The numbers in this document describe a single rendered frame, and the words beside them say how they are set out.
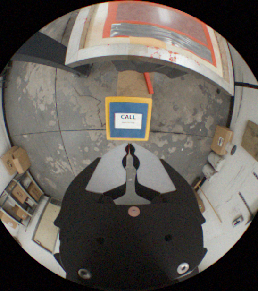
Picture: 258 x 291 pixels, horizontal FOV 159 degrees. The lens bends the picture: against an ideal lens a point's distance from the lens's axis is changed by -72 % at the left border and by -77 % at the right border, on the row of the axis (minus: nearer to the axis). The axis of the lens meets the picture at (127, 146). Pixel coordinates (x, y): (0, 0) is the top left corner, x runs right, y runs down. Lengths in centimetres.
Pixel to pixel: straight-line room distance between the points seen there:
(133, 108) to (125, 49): 16
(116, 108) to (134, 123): 6
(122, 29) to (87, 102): 111
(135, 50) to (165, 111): 114
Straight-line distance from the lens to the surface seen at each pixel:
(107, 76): 128
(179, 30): 43
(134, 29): 35
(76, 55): 29
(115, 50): 26
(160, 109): 129
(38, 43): 78
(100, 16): 44
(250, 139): 212
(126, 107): 24
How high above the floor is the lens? 121
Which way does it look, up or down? 62 degrees down
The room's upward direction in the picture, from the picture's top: 180 degrees clockwise
